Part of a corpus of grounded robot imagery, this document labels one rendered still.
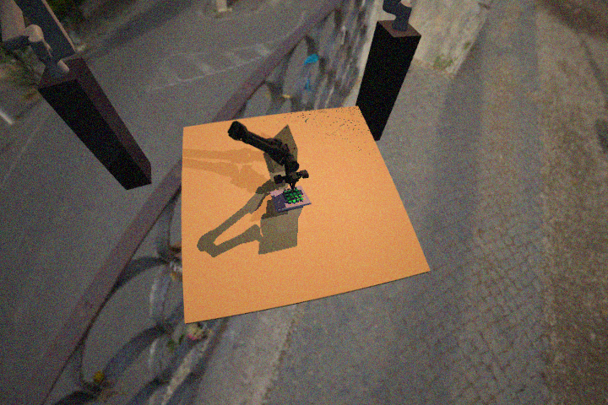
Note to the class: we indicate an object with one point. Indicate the pale mauve switch panel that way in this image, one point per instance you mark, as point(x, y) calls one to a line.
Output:
point(286, 199)

